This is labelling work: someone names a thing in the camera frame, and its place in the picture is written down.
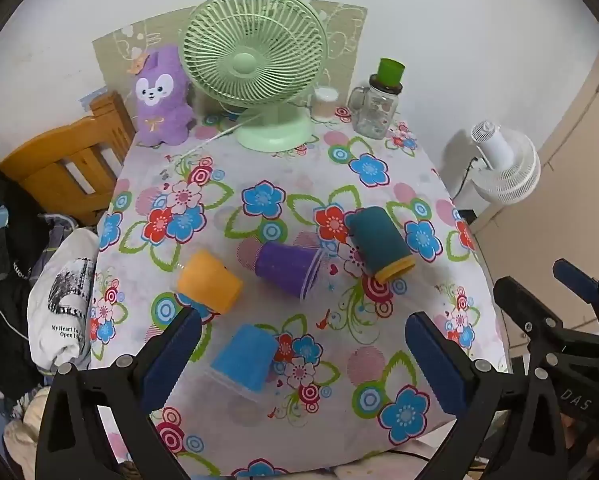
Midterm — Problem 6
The cream cloth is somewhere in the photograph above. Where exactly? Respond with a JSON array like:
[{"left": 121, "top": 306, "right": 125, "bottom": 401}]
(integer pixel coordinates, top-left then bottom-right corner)
[{"left": 4, "top": 385, "right": 50, "bottom": 480}]

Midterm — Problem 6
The black power cable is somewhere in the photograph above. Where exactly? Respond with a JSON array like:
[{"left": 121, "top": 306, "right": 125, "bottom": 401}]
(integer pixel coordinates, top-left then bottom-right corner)
[{"left": 451, "top": 157, "right": 481, "bottom": 202}]

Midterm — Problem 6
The dark clothing pile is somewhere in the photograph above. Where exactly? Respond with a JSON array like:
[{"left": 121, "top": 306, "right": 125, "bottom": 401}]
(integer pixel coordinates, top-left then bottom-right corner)
[{"left": 0, "top": 160, "right": 63, "bottom": 403}]

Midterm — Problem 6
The white clip fan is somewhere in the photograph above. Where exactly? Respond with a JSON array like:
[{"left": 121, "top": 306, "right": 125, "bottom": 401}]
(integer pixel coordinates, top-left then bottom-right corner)
[{"left": 469, "top": 120, "right": 541, "bottom": 206}]

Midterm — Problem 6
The white printed shirt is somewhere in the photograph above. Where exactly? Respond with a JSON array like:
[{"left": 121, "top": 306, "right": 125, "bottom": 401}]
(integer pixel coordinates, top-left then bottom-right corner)
[{"left": 27, "top": 228, "right": 101, "bottom": 372}]

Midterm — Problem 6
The blue cup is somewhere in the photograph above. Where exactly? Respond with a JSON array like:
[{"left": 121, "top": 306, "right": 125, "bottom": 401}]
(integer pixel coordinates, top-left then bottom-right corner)
[{"left": 202, "top": 324, "right": 280, "bottom": 405}]

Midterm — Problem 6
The floral tablecloth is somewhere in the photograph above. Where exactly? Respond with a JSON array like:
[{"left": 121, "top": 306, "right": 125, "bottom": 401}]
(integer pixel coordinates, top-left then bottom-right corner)
[{"left": 88, "top": 105, "right": 509, "bottom": 479}]

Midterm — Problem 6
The white fan cable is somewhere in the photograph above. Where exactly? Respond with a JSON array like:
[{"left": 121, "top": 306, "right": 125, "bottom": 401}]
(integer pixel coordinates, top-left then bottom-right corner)
[{"left": 167, "top": 110, "right": 261, "bottom": 162}]

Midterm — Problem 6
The orange cup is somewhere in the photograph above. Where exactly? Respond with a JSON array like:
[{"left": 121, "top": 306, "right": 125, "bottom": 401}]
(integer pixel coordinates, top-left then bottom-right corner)
[{"left": 176, "top": 251, "right": 244, "bottom": 315}]

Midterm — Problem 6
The purple plush toy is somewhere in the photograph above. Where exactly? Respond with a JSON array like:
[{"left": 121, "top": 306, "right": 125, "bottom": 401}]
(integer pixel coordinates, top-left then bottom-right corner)
[{"left": 128, "top": 45, "right": 196, "bottom": 148}]

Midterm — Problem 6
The wooden chair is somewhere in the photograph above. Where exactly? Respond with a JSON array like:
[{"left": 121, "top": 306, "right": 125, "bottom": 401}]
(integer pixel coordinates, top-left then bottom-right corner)
[{"left": 0, "top": 91, "right": 137, "bottom": 227}]

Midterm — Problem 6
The green desk fan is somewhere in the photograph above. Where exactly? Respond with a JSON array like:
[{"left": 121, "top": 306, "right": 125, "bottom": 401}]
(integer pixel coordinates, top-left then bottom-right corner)
[{"left": 181, "top": 0, "right": 328, "bottom": 152}]

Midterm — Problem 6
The purple cup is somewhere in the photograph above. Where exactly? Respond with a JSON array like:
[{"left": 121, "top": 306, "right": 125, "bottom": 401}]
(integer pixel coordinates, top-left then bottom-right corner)
[{"left": 254, "top": 241, "right": 327, "bottom": 305}]

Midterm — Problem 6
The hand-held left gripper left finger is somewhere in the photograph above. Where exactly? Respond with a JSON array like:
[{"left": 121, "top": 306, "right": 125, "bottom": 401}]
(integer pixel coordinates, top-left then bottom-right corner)
[{"left": 34, "top": 306, "right": 203, "bottom": 480}]

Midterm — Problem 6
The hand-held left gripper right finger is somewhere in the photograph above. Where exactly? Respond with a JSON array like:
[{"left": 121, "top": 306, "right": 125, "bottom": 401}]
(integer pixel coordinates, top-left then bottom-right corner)
[{"left": 404, "top": 311, "right": 571, "bottom": 480}]

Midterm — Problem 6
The teal cup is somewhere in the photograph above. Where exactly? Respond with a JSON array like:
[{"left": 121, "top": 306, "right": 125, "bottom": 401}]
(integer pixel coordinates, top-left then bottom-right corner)
[{"left": 346, "top": 206, "right": 415, "bottom": 284}]

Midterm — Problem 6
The glass mug jar green lid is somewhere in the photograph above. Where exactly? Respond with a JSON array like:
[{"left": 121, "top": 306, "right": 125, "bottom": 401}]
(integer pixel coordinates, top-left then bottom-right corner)
[{"left": 348, "top": 58, "right": 405, "bottom": 140}]

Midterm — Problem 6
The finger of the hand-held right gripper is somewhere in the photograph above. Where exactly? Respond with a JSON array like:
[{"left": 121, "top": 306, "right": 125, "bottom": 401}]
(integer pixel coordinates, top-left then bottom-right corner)
[
  {"left": 493, "top": 276, "right": 599, "bottom": 357},
  {"left": 553, "top": 258, "right": 599, "bottom": 334}
]

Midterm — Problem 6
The small clear round container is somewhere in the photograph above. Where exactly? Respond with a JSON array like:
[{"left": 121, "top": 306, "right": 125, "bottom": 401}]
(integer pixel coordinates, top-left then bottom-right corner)
[{"left": 311, "top": 86, "right": 338, "bottom": 122}]

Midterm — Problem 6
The beige printed wall cloth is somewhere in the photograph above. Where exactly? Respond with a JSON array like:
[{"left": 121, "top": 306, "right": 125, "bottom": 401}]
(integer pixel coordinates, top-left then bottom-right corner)
[{"left": 92, "top": 1, "right": 368, "bottom": 107}]

